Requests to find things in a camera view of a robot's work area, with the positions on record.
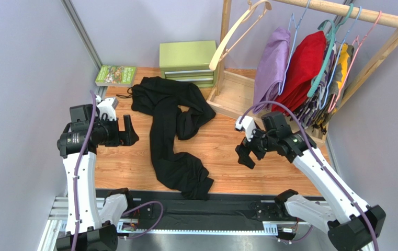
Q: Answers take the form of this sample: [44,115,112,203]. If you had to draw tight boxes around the green drawer box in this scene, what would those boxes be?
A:
[159,40,217,88]

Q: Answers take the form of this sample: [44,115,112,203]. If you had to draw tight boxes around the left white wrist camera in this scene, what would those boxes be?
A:
[96,95,119,121]

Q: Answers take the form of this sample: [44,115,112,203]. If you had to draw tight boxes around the wooden clothes rack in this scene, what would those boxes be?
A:
[207,0,398,147]

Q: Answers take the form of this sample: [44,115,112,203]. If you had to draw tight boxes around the pink wire hanger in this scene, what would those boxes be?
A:
[327,10,383,113]

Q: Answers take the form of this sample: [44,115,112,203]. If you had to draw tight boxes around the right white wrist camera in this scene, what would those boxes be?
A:
[235,116,259,141]

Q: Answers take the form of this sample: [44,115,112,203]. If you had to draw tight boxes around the black trousers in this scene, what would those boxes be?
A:
[118,76,216,200]

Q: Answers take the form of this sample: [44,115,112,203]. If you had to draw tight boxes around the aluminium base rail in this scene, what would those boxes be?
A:
[37,195,375,251]

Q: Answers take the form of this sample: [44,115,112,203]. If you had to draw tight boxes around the cream plastic hanger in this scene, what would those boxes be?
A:
[209,0,272,70]

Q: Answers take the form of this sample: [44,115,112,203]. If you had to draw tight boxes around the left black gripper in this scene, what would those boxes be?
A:
[92,114,139,146]

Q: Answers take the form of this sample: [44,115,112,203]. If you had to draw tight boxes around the yellow grey garment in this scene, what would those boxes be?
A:
[314,43,355,134]

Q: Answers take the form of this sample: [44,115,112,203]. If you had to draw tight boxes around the green book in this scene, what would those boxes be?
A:
[95,65,137,87]

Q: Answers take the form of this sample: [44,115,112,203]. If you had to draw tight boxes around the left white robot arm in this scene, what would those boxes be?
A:
[55,99,139,250]

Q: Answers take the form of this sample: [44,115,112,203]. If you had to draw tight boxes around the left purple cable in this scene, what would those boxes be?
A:
[70,89,98,251]

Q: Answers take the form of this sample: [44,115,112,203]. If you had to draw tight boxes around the light blue wire hanger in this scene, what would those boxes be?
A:
[319,2,362,110]

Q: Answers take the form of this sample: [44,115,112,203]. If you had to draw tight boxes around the red garment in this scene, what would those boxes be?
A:
[275,31,327,111]

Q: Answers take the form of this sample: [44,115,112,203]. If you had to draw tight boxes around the teal hanger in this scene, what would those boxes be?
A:
[307,1,354,98]

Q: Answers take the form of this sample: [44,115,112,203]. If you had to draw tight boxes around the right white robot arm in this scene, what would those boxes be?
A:
[235,112,386,250]

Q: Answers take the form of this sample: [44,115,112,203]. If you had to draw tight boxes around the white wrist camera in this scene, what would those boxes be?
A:
[96,95,119,121]
[235,116,259,141]

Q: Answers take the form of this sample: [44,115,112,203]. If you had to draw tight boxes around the aluminium corner post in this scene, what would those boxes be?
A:
[60,0,104,70]

